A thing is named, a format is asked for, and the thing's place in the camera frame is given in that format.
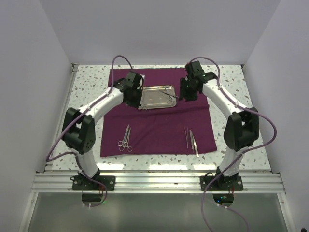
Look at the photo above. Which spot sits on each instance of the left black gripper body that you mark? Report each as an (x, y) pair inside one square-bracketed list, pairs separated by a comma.
[(137, 92)]

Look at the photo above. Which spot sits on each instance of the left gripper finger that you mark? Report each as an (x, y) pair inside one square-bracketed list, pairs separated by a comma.
[(141, 102), (134, 104)]

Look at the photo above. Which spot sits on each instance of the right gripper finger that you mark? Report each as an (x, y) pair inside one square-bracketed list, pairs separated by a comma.
[(183, 85), (191, 97)]

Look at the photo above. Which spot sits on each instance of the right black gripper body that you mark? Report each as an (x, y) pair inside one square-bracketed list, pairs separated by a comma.
[(189, 86)]

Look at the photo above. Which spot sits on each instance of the steel instrument tray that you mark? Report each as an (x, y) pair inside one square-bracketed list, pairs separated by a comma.
[(154, 99)]

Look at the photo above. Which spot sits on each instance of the purple cloth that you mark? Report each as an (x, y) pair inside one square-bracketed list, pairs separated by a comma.
[(159, 131)]

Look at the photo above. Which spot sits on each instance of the steel tweezers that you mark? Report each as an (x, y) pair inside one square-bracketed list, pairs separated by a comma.
[(186, 136), (195, 146), (192, 140)]

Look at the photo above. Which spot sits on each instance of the surgical scissors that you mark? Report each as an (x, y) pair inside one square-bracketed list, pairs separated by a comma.
[(123, 141)]

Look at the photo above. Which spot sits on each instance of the surgical forceps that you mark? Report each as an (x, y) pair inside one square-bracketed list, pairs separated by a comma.
[(127, 145)]

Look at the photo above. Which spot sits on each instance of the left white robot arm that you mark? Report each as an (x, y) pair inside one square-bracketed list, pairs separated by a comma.
[(78, 131)]

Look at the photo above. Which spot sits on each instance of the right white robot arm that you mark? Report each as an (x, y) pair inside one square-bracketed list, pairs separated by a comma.
[(242, 126)]

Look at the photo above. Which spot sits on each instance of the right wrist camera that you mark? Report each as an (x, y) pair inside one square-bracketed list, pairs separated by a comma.
[(195, 72)]

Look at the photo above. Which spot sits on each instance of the aluminium left side rail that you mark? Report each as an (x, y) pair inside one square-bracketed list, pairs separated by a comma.
[(63, 106)]

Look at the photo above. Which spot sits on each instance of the aluminium rail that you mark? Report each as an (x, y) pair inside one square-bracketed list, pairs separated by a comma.
[(158, 182), (63, 106)]

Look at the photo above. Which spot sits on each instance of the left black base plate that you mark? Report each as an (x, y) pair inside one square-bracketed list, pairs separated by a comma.
[(81, 183)]

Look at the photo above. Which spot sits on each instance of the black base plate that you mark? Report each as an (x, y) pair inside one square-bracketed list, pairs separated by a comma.
[(81, 183), (223, 183)]

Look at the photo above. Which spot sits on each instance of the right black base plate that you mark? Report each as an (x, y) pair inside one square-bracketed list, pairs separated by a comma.
[(223, 183)]

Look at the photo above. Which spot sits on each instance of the aluminium front rail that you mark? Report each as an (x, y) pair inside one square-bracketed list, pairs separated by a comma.
[(158, 182)]

